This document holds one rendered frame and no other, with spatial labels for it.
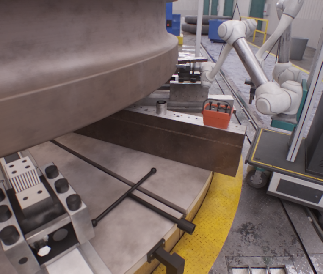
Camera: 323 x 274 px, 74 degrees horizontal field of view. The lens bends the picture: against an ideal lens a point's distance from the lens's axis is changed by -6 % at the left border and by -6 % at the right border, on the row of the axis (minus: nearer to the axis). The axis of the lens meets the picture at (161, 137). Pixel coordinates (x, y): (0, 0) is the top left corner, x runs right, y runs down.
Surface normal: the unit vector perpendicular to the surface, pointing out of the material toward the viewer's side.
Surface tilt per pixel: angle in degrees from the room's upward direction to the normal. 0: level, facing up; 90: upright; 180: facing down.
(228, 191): 0
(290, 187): 90
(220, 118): 97
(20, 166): 0
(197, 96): 90
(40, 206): 90
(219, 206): 0
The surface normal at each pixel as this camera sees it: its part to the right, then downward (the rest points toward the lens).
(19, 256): 0.67, 0.38
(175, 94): -0.05, 0.51
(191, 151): -0.43, 0.46
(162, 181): 0.00, -0.86
